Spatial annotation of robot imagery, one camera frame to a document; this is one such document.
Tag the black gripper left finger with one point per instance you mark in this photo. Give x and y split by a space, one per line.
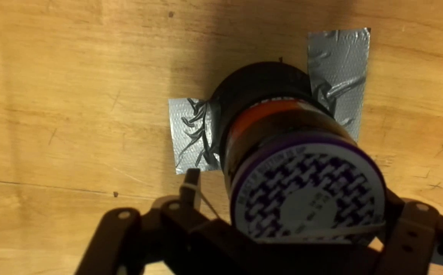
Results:
172 230

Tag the upside-down dark cup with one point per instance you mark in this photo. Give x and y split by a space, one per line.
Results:
291 171

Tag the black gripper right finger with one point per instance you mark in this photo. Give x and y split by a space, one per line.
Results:
410 236

